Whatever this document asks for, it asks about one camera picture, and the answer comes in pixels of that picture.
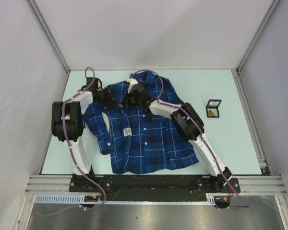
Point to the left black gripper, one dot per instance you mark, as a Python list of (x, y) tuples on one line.
[(110, 99)]

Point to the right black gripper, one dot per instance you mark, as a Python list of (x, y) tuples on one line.
[(127, 101)]

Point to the blue plaid button shirt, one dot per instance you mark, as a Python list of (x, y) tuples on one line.
[(137, 142)]

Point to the landscape round brooch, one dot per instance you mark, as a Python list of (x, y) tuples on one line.
[(211, 112)]

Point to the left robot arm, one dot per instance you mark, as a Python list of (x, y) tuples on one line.
[(67, 122)]

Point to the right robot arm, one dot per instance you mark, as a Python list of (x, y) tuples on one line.
[(188, 124)]

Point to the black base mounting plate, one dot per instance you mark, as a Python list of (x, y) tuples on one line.
[(111, 183)]

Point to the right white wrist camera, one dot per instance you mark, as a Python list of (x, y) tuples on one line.
[(131, 82)]

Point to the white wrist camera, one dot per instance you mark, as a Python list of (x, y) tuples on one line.
[(97, 84), (131, 82)]

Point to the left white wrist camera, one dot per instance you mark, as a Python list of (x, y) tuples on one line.
[(97, 84)]

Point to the black square frame stand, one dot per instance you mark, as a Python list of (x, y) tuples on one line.
[(214, 105)]

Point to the grey slotted cable duct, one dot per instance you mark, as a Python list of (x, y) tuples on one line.
[(91, 200)]

